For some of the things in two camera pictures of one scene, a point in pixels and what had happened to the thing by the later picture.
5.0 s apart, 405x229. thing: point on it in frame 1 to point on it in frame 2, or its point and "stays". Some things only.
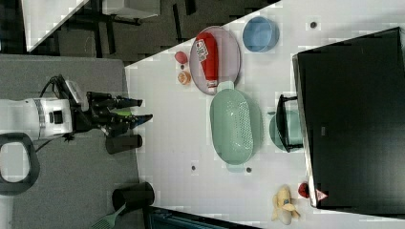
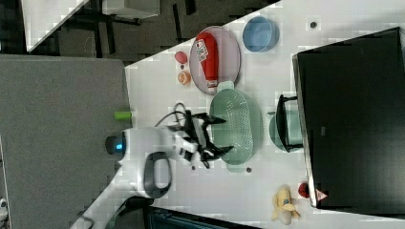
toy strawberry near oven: x=304 y=190 stays
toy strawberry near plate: x=181 y=56 stays
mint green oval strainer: x=236 y=123 stays
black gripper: x=99 y=114 to x=206 y=151
